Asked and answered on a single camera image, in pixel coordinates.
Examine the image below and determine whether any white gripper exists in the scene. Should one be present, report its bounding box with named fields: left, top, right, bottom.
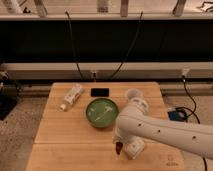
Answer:
left=113, top=134, right=145, bottom=159

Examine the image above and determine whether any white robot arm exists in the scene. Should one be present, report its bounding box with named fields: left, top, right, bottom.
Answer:
left=113, top=97, right=213, bottom=160

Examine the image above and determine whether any black rectangular sponge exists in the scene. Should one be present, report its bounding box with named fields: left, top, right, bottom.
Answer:
left=91, top=88, right=109, bottom=97

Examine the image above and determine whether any green bowl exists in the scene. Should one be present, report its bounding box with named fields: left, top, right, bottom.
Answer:
left=85, top=98, right=119, bottom=128

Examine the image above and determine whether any clear plastic cup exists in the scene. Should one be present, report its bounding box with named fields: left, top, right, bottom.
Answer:
left=125, top=89, right=143, bottom=100

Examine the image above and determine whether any blue box on floor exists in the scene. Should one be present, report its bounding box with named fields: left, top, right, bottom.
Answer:
left=168, top=111, right=186, bottom=122

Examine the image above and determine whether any white tube bottle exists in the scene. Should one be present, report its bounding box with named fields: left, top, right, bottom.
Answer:
left=60, top=84, right=84, bottom=111

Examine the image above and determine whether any black floor cable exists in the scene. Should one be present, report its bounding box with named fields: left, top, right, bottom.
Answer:
left=173, top=75, right=208, bottom=171

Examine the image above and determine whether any black cable right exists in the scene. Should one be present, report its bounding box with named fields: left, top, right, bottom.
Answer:
left=108, top=11, right=144, bottom=81

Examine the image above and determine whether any black cable left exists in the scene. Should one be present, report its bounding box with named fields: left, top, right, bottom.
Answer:
left=64, top=10, right=86, bottom=82

